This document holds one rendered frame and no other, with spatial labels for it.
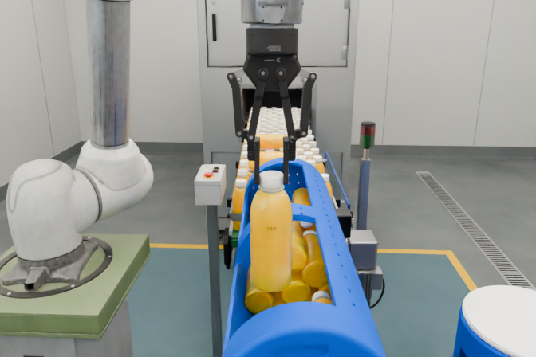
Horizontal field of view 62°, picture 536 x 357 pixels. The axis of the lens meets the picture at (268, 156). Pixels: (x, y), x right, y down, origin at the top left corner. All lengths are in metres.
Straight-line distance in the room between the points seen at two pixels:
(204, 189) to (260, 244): 0.99
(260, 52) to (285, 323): 0.40
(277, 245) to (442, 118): 5.36
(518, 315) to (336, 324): 0.57
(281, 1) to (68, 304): 0.82
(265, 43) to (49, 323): 0.79
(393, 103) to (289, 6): 5.21
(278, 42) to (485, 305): 0.82
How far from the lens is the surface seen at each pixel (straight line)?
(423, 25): 5.79
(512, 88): 6.24
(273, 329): 0.72
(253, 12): 0.63
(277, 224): 0.70
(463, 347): 1.17
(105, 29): 1.15
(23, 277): 1.26
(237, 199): 1.67
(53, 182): 1.16
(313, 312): 0.74
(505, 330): 1.14
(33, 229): 1.18
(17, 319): 1.17
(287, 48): 0.64
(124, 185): 1.26
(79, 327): 1.12
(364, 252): 1.79
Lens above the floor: 1.67
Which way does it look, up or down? 17 degrees down
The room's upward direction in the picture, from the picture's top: straight up
